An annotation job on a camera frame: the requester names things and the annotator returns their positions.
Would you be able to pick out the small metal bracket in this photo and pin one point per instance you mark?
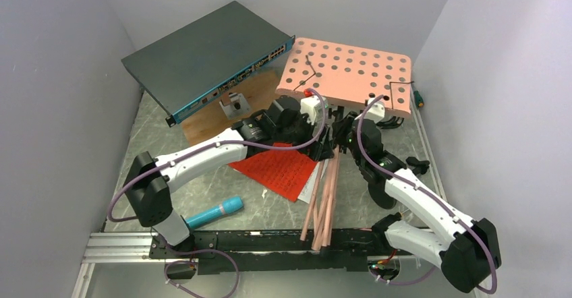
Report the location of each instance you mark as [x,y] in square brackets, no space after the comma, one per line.
[234,105]

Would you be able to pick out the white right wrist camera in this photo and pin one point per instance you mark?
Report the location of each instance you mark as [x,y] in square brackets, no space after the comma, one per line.
[376,112]

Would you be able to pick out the pink music stand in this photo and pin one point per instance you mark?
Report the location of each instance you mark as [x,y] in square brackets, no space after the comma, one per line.
[347,76]

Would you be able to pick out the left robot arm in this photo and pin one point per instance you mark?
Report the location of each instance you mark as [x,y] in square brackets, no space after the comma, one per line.
[152,180]

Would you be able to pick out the aluminium frame rail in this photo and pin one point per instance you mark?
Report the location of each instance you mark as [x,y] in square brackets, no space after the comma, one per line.
[111,248]

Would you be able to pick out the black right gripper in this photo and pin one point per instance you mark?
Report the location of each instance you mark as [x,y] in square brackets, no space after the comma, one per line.
[340,127]

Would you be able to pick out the wooden board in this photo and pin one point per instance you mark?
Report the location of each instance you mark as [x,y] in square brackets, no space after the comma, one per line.
[253,94]

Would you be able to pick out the dark grey network switch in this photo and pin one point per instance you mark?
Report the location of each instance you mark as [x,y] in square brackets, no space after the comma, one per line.
[191,67]

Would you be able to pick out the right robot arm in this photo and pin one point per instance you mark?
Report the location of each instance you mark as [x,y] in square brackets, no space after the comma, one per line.
[464,249]

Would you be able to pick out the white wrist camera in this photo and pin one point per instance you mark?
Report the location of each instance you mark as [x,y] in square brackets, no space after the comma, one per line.
[376,112]
[313,108]

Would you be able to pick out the blue cylindrical tube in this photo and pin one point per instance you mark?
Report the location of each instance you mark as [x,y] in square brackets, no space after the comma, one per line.
[227,207]

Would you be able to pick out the red sheet music booklet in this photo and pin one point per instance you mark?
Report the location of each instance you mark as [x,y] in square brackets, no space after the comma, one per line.
[283,172]

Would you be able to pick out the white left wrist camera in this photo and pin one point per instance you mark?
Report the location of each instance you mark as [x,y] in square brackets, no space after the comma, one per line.
[313,108]

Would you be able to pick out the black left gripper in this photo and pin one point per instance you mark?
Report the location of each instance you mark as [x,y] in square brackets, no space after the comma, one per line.
[321,151]

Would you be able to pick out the black round disc stand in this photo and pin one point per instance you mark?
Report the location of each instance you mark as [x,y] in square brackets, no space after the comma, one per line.
[380,196]

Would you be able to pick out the green orange screwdriver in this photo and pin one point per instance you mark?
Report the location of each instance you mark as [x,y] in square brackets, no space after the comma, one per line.
[418,99]

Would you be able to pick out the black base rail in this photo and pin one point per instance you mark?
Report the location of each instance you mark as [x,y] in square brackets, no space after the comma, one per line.
[220,251]

